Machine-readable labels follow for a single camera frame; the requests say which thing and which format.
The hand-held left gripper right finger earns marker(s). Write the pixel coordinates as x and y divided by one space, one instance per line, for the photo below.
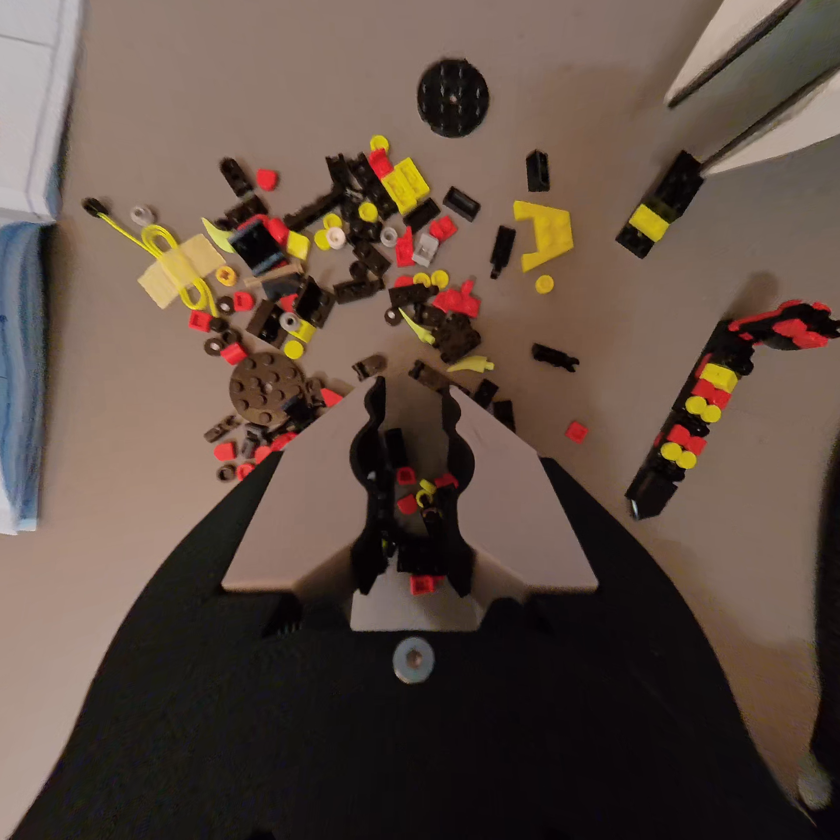
518 525

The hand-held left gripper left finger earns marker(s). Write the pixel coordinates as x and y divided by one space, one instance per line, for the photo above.
302 518

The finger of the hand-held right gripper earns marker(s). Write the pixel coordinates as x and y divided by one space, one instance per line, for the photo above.
728 46
781 131

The long black red yellow lego assembly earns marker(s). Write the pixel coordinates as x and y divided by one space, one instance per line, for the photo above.
709 407

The pile of lego pieces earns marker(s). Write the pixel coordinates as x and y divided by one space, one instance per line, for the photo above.
341 289

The tiny red lego piece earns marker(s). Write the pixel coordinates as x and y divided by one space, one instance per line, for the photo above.
576 431

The black lego clip piece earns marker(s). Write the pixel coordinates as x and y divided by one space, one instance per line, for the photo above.
554 358

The yellow wedge lego plate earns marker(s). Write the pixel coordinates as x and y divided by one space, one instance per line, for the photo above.
544 233

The dark round lego plate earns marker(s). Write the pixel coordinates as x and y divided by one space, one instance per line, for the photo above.
453 98

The black rectangular lego tile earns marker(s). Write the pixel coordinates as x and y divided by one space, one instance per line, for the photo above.
460 203

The lego instruction booklet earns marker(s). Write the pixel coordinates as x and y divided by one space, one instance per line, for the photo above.
26 262

